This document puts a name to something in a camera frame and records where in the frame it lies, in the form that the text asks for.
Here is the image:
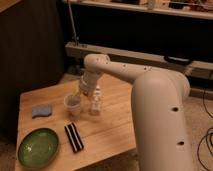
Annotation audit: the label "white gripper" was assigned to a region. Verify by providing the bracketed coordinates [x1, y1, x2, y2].
[71, 71, 102, 116]

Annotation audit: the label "white ceramic cup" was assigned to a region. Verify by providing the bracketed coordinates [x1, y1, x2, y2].
[64, 94, 81, 118]

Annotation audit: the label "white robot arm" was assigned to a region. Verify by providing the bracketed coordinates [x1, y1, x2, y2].
[79, 54, 194, 171]

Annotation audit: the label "black white striped block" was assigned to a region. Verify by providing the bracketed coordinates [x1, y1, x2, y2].
[64, 123, 84, 153]

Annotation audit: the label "wooden table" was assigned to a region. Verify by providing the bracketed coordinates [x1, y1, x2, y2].
[15, 75, 135, 171]

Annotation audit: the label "blue sponge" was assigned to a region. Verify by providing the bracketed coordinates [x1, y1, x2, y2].
[32, 105, 52, 118]

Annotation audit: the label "thin metal stand pole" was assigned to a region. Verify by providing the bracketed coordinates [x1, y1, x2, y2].
[67, 0, 79, 46]

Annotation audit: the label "green glass bowl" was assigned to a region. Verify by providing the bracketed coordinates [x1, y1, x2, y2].
[17, 128, 59, 169]

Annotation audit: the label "wooden shelf board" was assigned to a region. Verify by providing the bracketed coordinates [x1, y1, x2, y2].
[62, 0, 213, 20]

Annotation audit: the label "black cables on floor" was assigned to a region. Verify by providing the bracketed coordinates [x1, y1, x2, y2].
[196, 71, 213, 171]

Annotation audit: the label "grey metal rail beam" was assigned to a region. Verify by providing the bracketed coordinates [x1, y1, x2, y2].
[65, 42, 213, 79]

